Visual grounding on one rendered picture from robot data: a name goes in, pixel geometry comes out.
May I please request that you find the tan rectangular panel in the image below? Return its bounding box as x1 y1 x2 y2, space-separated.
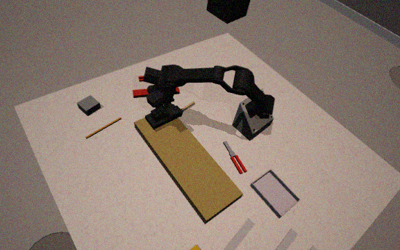
134 117 243 224

